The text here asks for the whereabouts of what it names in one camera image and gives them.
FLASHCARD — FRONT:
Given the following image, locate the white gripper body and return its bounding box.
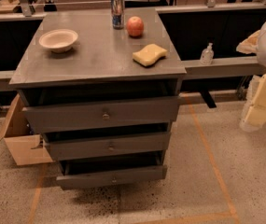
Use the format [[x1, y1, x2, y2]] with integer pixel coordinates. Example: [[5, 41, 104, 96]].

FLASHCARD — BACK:
[[236, 30, 259, 54]]

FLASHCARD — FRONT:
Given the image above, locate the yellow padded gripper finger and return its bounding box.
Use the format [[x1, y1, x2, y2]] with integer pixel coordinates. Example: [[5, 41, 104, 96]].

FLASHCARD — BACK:
[[240, 74, 266, 132]]

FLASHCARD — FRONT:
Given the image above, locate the yellow sponge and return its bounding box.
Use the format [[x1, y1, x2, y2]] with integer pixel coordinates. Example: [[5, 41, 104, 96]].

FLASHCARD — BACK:
[[133, 44, 168, 67]]

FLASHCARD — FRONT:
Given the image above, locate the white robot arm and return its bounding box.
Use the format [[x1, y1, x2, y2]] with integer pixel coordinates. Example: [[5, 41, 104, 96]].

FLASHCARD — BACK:
[[236, 22, 266, 132]]

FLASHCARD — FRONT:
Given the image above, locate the white paper bowl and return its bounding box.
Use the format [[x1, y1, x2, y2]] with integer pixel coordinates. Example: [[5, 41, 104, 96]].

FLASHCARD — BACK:
[[39, 29, 78, 53]]

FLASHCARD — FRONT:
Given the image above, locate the clear sanitizer pump bottle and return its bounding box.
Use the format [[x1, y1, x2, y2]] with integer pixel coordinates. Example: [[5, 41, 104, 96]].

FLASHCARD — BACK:
[[200, 43, 214, 65]]

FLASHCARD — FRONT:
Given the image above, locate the red apple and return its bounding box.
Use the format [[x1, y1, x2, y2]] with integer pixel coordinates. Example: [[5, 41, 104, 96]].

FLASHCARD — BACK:
[[126, 16, 144, 37]]

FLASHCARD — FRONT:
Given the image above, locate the silver blue drink can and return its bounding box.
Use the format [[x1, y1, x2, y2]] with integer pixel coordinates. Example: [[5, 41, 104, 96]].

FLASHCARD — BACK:
[[110, 0, 124, 29]]

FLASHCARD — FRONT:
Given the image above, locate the grey drawer cabinet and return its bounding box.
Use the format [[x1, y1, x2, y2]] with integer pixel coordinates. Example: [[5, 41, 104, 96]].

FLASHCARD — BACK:
[[10, 7, 186, 189]]

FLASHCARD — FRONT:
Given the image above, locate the bottom grey drawer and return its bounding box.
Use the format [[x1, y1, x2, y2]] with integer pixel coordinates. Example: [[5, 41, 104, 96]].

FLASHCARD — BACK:
[[56, 165, 167, 189]]

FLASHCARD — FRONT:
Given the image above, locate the grey drawer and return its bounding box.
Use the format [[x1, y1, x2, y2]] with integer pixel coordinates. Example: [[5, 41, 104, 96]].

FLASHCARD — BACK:
[[56, 165, 167, 189], [22, 96, 178, 133], [46, 132, 171, 161]]

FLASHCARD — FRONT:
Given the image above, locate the middle grey drawer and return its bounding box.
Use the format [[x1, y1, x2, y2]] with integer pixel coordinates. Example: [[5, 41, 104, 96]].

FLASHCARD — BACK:
[[46, 132, 171, 161]]

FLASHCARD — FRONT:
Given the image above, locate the top grey drawer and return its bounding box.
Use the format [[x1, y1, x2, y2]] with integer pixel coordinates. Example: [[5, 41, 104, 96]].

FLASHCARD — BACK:
[[22, 96, 178, 133]]

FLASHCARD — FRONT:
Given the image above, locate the brown cardboard box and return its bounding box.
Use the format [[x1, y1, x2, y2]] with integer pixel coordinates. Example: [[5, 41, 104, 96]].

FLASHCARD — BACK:
[[0, 94, 53, 166]]

